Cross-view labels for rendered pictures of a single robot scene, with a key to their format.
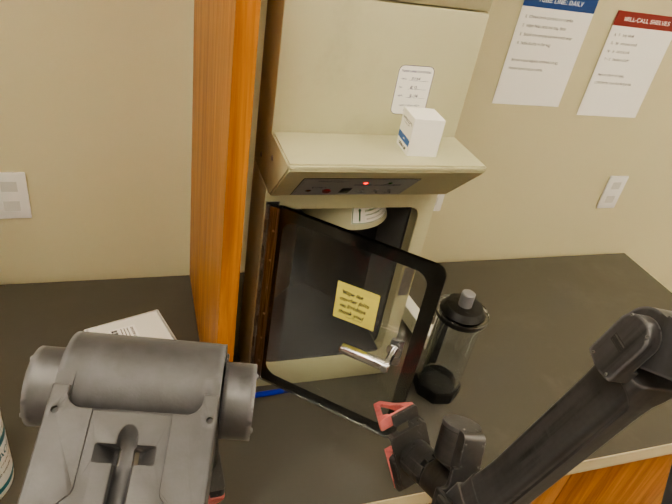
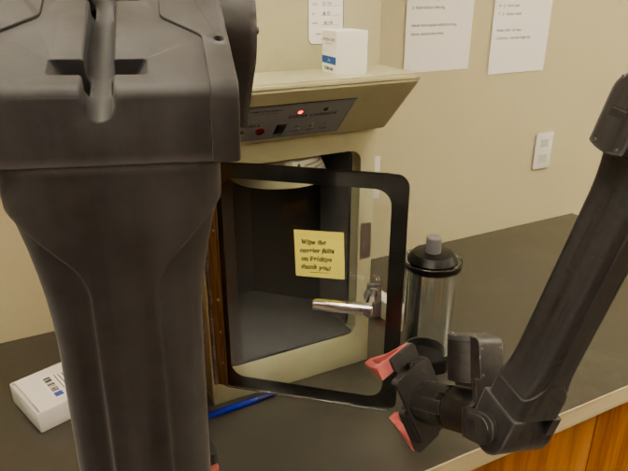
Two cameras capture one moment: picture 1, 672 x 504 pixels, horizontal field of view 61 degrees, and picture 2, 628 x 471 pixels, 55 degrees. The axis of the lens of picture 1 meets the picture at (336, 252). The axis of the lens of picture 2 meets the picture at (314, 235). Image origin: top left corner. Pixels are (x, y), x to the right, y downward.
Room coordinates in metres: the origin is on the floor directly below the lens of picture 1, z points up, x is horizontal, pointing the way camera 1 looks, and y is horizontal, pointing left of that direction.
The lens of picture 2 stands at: (-0.06, 0.02, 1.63)
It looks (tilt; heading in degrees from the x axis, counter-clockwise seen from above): 23 degrees down; 356
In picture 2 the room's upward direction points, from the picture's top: straight up
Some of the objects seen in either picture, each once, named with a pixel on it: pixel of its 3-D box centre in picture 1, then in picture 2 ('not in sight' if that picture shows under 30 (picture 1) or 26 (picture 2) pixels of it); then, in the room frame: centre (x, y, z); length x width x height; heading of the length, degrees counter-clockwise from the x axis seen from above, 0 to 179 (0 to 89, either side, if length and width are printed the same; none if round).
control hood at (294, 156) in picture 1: (374, 177); (307, 109); (0.83, -0.04, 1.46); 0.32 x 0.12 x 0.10; 113
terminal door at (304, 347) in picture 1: (336, 329); (304, 292); (0.76, -0.03, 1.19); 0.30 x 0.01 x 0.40; 71
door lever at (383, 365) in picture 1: (369, 351); (346, 301); (0.71, -0.09, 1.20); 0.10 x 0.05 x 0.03; 71
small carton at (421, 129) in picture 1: (420, 132); (344, 50); (0.85, -0.09, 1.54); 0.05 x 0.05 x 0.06; 19
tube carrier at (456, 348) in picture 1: (448, 348); (428, 309); (0.92, -0.27, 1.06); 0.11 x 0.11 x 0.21
